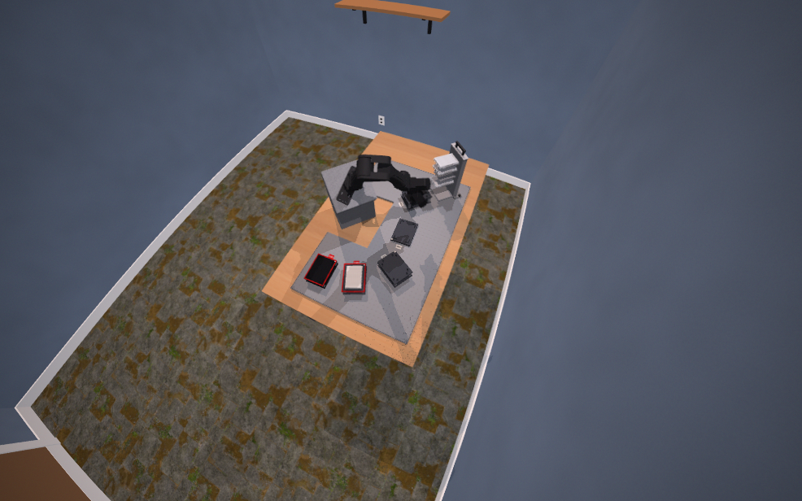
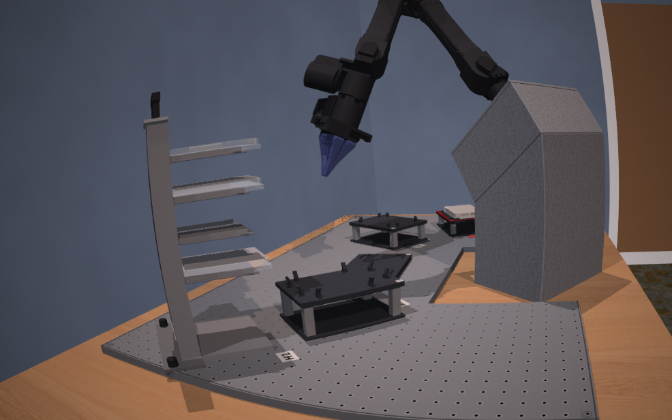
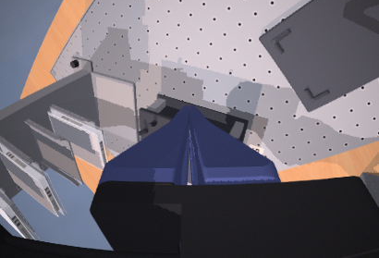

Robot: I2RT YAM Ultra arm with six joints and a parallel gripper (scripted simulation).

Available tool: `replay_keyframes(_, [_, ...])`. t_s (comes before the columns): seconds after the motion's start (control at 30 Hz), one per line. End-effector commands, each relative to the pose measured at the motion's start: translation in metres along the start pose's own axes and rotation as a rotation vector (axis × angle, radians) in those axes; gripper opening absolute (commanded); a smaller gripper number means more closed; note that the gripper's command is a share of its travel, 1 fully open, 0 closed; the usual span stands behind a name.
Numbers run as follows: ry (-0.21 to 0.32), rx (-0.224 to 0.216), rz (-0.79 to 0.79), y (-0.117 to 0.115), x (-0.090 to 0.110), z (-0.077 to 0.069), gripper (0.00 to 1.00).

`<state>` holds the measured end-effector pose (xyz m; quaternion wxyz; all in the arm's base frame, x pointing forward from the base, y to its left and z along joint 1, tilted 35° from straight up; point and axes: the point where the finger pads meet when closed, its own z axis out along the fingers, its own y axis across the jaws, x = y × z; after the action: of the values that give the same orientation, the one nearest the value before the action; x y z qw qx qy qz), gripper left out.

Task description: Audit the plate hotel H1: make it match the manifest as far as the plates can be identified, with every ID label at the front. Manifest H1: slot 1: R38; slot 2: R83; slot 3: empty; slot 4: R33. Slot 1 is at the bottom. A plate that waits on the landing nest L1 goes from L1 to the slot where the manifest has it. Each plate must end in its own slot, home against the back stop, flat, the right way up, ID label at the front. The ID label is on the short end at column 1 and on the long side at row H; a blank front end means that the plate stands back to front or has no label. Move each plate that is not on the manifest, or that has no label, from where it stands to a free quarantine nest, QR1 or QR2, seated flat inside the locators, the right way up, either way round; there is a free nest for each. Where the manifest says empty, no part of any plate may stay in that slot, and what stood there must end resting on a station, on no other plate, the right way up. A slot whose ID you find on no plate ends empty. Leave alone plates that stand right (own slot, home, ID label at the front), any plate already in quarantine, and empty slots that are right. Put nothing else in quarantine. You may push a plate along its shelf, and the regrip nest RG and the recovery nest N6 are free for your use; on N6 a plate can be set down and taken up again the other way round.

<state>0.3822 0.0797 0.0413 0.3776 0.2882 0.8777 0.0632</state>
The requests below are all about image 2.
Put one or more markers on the white multiwell plate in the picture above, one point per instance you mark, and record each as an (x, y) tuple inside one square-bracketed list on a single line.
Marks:
[(245, 144)]

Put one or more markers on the translucent white rectangular plate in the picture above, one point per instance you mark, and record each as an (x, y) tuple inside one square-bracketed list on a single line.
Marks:
[(247, 258), (247, 182)]

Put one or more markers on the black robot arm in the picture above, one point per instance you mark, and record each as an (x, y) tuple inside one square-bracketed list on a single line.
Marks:
[(477, 69)]

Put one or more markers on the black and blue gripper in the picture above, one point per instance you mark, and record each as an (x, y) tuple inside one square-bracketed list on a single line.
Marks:
[(343, 122)]

